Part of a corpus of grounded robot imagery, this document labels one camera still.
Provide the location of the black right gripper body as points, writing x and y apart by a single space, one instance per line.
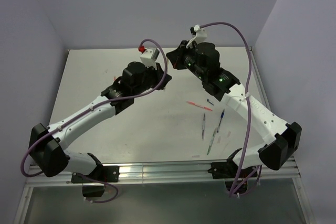
185 60

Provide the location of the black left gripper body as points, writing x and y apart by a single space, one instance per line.
151 78

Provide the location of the pink highlighter pen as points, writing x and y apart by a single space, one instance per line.
199 106

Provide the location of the purple highlighter pen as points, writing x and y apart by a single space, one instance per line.
203 126

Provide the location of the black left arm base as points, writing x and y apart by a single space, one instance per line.
97 183

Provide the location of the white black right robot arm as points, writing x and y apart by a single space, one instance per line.
280 138

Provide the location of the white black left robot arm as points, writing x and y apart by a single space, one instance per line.
48 145

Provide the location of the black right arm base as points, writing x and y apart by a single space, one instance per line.
228 170

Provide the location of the blue ballpoint pen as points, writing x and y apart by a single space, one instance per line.
220 120

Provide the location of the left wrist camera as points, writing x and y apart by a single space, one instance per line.
149 56

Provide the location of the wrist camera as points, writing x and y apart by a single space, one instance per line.
149 56
199 35

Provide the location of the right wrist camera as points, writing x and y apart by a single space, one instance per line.
199 35

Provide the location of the aluminium front rail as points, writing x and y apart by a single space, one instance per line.
163 172

